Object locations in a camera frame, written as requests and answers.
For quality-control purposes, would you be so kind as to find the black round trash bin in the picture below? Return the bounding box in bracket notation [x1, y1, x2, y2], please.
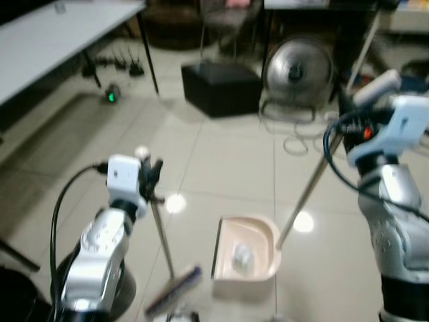
[52, 250, 137, 322]

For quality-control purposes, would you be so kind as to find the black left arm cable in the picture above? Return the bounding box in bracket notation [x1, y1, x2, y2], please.
[50, 162, 109, 321]

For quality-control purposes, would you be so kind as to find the pink long-handled dustpan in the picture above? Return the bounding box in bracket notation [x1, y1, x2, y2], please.
[211, 68, 402, 283]

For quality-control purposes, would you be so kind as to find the black box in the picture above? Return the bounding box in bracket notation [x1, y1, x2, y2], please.
[181, 61, 263, 119]

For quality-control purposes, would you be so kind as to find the black furniture base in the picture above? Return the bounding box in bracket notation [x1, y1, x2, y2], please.
[0, 237, 53, 322]

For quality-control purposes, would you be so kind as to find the broom with white knob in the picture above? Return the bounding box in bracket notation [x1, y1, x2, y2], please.
[134, 146, 203, 320]

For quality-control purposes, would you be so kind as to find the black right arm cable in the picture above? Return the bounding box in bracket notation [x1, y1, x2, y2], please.
[322, 109, 429, 222]

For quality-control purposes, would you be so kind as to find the white desk with slanted leg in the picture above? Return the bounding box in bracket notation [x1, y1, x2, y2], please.
[346, 0, 429, 91]

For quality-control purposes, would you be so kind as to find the thin floor cable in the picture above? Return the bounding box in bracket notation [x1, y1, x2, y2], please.
[260, 107, 339, 157]

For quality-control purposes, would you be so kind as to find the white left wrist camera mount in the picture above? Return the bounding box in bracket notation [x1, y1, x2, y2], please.
[106, 154, 147, 203]

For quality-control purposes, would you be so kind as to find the dark metal chair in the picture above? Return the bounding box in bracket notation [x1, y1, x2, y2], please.
[200, 0, 263, 62]

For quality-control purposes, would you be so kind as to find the small device with green light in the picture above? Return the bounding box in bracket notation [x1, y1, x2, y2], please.
[103, 83, 122, 105]

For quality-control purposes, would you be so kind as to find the crumpled white paper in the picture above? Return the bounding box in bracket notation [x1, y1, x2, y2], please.
[231, 243, 255, 270]

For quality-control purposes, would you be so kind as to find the black router with antennas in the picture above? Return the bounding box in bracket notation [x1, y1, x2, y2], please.
[96, 54, 145, 78]

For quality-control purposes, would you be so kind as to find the blue bucket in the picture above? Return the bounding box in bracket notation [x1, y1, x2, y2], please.
[401, 74, 429, 96]

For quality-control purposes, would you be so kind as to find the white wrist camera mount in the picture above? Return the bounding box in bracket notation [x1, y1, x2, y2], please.
[106, 154, 147, 203]
[347, 94, 429, 168]

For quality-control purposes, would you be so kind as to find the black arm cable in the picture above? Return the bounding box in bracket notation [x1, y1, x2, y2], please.
[50, 162, 109, 321]
[322, 109, 429, 222]

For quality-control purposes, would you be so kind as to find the round metal floor fan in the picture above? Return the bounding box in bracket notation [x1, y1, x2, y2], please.
[260, 36, 336, 123]

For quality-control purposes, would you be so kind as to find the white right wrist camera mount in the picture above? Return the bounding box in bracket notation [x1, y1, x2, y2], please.
[347, 94, 429, 168]

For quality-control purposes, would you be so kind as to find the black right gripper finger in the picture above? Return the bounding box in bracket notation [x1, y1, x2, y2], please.
[338, 86, 361, 119]

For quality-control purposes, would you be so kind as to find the white table with black legs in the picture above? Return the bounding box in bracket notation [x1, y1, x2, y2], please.
[0, 0, 161, 108]

